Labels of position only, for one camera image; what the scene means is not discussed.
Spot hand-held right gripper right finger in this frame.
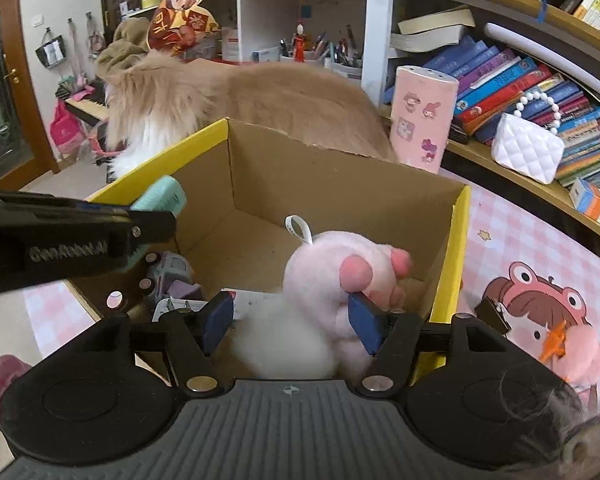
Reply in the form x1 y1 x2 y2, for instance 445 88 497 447
348 291 538 396

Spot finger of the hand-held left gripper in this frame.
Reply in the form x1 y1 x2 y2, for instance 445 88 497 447
86 199 178 257
67 255 161 318

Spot red hanging figurine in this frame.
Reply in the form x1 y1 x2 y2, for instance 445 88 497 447
292 20 309 63

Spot mint green small case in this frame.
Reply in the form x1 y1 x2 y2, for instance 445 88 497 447
129 175 188 216

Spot black white tote bag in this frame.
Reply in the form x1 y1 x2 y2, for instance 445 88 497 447
35 30 66 68

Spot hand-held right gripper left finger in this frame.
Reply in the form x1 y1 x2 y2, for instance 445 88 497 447
50 291 235 395

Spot black binder clip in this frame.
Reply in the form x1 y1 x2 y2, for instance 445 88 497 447
475 295 512 335

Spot pink pig plush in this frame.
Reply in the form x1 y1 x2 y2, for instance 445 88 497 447
232 215 413 378

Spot pale thick books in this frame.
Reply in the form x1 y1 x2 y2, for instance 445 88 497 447
390 6 477 53

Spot white shelf unit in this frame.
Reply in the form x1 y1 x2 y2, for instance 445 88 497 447
220 0 368 68

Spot pink backpack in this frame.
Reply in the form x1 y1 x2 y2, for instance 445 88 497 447
50 102 87 155

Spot pink hanging bag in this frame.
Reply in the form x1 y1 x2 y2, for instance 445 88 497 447
84 14 107 55

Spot piano keyboard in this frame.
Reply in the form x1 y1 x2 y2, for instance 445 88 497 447
65 80 113 126

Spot pink duck plush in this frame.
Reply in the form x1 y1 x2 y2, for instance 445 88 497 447
539 317 600 397

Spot grey fluffy fur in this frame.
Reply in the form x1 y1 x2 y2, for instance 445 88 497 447
485 375 600 476

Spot white quilted pearl-handle purse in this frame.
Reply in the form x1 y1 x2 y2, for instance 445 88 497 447
491 89 566 186

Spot pink fluffy slipper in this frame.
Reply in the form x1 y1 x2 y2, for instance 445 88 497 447
0 355 33 422

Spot pink sticker bottle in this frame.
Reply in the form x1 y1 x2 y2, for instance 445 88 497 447
390 65 460 173

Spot pen holder with pens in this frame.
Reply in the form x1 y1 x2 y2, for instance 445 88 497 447
277 25 366 80

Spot red gold figure decoration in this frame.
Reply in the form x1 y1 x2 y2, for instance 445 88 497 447
147 0 236 56

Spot yellow cardboard box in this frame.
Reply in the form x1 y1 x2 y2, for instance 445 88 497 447
72 117 472 386

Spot orange blue white carton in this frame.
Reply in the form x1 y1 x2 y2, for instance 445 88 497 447
569 177 600 233

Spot curved wooden bookshelf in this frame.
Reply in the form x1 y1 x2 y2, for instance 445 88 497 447
362 0 600 248

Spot brown plush toy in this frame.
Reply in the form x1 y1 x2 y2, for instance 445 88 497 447
97 17 153 78

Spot long-haired tan cat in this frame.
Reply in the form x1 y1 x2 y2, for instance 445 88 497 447
97 50 396 181

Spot white rolled tube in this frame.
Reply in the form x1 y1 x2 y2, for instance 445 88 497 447
484 22 598 93

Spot lilac toy car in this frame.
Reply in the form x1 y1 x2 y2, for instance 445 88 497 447
142 252 197 306

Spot wooden glass door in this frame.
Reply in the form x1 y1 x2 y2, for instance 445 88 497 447
0 0 61 186

